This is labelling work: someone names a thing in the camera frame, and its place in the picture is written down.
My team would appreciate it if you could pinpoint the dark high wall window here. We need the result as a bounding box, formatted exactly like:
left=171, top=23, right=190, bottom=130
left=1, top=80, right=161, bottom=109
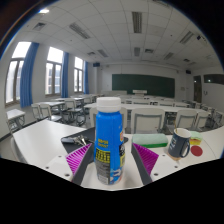
left=203, top=73, right=224, bottom=85

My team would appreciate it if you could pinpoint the white lectern desk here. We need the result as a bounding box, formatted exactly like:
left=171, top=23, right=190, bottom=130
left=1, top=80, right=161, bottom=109
left=132, top=89, right=148, bottom=96

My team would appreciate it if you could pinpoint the flat round red coaster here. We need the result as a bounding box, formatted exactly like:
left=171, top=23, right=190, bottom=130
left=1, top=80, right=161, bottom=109
left=190, top=145, right=204, bottom=157

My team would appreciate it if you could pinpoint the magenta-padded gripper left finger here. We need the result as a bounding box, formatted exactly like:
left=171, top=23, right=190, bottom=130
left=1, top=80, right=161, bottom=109
left=44, top=142, right=96, bottom=187

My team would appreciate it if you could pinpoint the group of ceiling lights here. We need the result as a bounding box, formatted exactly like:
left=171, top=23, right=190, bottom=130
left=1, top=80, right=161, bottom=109
left=33, top=6, right=209, bottom=64

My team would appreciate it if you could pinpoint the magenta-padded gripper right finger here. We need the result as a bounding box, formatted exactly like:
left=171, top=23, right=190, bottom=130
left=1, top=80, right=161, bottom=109
left=130, top=142, right=183, bottom=186

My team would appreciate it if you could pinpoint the dark blue mug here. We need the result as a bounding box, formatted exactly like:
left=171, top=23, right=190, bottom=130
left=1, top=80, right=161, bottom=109
left=167, top=127, right=192, bottom=161

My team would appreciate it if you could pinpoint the group of white chairs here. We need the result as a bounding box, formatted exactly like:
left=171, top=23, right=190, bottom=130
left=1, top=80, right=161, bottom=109
left=30, top=96, right=224, bottom=135

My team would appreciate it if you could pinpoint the group of white classroom desks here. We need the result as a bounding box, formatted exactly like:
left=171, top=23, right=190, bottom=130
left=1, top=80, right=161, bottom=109
left=5, top=92, right=216, bottom=129

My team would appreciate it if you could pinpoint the blue white-capped drink bottle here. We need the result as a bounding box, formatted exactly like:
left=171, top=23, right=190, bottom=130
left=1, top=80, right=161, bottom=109
left=93, top=96, right=127, bottom=186

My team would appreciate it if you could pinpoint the bunch of keys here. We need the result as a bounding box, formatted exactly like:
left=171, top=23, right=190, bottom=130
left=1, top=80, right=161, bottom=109
left=60, top=134, right=88, bottom=147

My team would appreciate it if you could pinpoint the dark door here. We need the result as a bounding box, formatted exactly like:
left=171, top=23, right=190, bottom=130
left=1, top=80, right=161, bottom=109
left=193, top=75, right=203, bottom=104

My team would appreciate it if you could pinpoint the black notebook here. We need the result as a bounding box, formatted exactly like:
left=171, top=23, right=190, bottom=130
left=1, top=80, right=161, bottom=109
left=61, top=126, right=130, bottom=154

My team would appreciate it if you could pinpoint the dark green chalkboard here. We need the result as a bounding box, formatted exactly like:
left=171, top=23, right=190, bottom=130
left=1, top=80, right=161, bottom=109
left=111, top=73, right=176, bottom=99

